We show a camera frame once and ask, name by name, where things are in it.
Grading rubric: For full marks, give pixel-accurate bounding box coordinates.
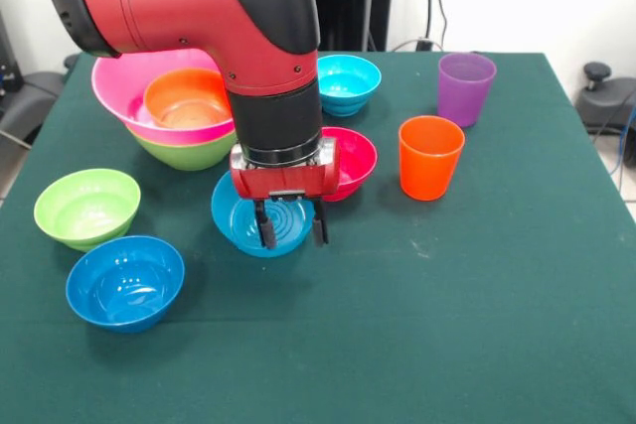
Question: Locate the orange bowl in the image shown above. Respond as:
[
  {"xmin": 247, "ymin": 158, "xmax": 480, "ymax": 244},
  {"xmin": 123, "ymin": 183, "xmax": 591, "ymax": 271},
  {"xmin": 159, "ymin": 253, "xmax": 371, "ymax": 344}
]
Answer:
[{"xmin": 143, "ymin": 68, "xmax": 236, "ymax": 130}]

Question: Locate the black equipment with knob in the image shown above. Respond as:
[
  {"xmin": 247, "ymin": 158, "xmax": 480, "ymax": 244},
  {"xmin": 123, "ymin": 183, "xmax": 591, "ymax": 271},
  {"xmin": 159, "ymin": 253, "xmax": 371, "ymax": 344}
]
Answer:
[{"xmin": 575, "ymin": 62, "xmax": 636, "ymax": 170}]

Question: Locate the small red bowl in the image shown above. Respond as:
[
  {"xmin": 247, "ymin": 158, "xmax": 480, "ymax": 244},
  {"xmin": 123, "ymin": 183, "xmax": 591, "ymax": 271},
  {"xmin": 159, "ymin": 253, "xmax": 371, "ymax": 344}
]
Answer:
[{"xmin": 320, "ymin": 126, "xmax": 379, "ymax": 203}]

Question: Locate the large pink bowl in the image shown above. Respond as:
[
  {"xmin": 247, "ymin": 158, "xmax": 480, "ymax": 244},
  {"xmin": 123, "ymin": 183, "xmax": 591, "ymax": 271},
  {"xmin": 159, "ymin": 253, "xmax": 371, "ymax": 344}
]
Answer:
[{"xmin": 90, "ymin": 49, "xmax": 238, "ymax": 146}]

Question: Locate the small light blue footed bowl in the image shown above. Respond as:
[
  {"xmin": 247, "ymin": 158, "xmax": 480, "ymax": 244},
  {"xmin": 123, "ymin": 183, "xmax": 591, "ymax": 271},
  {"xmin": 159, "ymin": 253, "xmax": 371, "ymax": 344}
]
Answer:
[{"xmin": 316, "ymin": 54, "xmax": 383, "ymax": 118}]

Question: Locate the large green bowl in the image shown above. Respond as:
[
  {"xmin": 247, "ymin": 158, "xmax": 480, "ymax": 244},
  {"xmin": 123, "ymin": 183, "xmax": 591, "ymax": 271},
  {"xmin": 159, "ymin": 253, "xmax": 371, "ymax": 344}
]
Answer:
[{"xmin": 126, "ymin": 128, "xmax": 239, "ymax": 172}]

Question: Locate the black and grey equipment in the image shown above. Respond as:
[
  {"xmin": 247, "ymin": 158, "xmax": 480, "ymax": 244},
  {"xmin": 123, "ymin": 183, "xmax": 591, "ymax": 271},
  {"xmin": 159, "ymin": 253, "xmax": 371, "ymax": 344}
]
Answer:
[{"xmin": 0, "ymin": 6, "xmax": 69, "ymax": 147}]

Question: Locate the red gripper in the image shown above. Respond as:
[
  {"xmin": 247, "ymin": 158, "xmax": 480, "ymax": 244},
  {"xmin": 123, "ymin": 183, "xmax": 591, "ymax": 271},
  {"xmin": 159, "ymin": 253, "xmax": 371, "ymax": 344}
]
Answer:
[{"xmin": 229, "ymin": 138, "xmax": 342, "ymax": 250}]

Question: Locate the purple cup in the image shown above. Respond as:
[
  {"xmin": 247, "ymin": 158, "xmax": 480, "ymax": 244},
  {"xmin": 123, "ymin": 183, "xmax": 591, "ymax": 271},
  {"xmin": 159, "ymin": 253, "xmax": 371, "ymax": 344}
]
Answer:
[{"xmin": 436, "ymin": 52, "xmax": 498, "ymax": 128}]

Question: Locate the orange cup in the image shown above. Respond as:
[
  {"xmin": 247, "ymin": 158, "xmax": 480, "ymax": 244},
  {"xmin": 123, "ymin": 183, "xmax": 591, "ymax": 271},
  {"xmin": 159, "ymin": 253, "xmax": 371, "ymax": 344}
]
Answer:
[{"xmin": 397, "ymin": 115, "xmax": 466, "ymax": 203}]

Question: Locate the dark green tablecloth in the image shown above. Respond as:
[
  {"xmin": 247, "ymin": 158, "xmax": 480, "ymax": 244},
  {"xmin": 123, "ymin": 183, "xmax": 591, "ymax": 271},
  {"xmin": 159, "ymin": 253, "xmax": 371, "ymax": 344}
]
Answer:
[{"xmin": 0, "ymin": 49, "xmax": 636, "ymax": 424}]

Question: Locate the small green bowl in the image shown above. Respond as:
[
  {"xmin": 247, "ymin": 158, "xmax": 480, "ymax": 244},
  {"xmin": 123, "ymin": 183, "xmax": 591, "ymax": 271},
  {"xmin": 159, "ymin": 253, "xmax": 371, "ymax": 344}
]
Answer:
[{"xmin": 33, "ymin": 168, "xmax": 142, "ymax": 253}]

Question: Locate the wide light blue bowl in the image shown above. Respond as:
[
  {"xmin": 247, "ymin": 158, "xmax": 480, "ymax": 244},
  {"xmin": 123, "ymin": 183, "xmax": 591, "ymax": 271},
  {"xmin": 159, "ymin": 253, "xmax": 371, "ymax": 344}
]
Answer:
[{"xmin": 211, "ymin": 170, "xmax": 320, "ymax": 259}]

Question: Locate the dark blue bowl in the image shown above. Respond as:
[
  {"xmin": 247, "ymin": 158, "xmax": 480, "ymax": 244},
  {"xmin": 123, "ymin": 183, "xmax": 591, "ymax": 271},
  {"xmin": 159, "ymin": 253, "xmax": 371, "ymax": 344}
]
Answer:
[{"xmin": 65, "ymin": 235, "xmax": 186, "ymax": 335}]

